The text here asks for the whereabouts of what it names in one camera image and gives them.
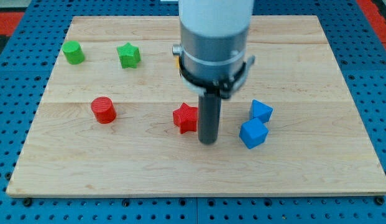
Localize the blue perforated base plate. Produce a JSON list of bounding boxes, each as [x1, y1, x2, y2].
[[0, 0, 386, 223]]

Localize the blue cube block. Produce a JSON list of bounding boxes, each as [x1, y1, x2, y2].
[[239, 118, 269, 149]]

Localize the blue triangular prism block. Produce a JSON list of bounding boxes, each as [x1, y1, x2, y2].
[[249, 100, 273, 123]]

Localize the yellow block behind arm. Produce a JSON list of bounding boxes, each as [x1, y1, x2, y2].
[[175, 57, 180, 69]]

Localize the red star block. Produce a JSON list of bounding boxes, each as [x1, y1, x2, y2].
[[172, 103, 198, 134]]

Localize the light wooden board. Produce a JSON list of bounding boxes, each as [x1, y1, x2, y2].
[[7, 16, 386, 198]]

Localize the green star block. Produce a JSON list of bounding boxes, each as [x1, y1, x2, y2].
[[117, 42, 140, 68]]

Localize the red cylinder block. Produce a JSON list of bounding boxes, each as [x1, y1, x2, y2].
[[91, 96, 116, 124]]

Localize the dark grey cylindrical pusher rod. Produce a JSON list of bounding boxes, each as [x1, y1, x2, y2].
[[198, 95, 221, 144]]

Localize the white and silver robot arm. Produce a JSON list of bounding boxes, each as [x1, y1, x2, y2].
[[172, 0, 255, 144]]

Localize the green cylinder block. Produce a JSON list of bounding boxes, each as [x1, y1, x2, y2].
[[62, 40, 85, 65]]

